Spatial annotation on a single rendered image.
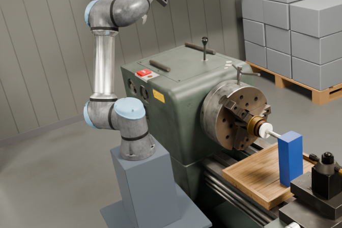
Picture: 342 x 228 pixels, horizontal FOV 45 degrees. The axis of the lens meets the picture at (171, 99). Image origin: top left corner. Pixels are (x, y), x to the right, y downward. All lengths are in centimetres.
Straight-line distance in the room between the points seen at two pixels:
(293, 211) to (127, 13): 97
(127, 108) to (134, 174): 27
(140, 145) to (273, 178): 60
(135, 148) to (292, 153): 63
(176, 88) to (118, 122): 38
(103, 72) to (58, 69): 288
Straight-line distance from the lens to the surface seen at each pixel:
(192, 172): 208
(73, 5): 449
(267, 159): 200
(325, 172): 150
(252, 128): 183
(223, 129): 188
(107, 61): 172
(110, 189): 353
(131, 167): 167
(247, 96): 191
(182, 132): 195
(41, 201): 367
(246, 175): 190
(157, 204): 182
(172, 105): 189
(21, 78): 456
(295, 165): 178
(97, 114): 171
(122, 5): 168
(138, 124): 165
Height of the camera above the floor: 200
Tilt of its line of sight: 24 degrees down
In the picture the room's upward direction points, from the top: 10 degrees counter-clockwise
